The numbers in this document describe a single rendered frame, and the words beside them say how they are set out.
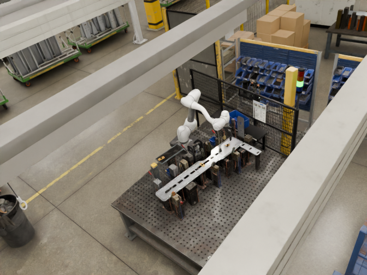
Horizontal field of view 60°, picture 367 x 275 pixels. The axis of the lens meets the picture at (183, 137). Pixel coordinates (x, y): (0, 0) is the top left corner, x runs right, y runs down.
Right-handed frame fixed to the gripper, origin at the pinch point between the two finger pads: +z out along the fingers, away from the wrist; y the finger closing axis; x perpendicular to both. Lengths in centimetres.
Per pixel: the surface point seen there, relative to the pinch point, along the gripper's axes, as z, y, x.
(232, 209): 45, 58, -57
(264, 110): -20, 17, 54
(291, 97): -51, 53, 59
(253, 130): 12.0, 7.8, 45.1
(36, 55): 60, -718, -13
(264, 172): 45, 49, 15
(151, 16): 68, -683, 372
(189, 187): 12, 19, -85
